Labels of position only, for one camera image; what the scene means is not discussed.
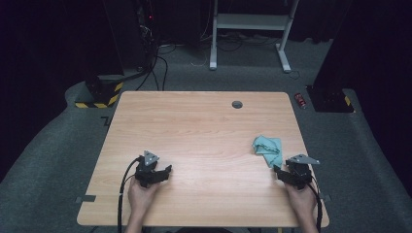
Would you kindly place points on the black yellow striped stand base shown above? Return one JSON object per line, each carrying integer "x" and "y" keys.
{"x": 100, "y": 93}

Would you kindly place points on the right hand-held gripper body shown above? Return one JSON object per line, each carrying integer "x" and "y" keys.
{"x": 298, "y": 174}

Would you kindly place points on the person's left hand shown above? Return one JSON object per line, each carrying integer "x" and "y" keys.
{"x": 141, "y": 196}

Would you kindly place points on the person's right hand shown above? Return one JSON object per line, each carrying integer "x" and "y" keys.
{"x": 302, "y": 202}

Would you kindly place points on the grey tape strip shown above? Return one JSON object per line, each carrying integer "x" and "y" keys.
{"x": 85, "y": 198}
{"x": 325, "y": 197}

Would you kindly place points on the red drink can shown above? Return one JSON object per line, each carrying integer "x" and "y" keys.
{"x": 300, "y": 100}

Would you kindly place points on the white metal stand frame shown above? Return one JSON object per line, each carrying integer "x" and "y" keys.
{"x": 251, "y": 22}

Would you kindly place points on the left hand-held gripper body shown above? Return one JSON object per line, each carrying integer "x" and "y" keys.
{"x": 147, "y": 171}

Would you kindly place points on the teal microfibre cloth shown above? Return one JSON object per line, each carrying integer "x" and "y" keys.
{"x": 269, "y": 149}

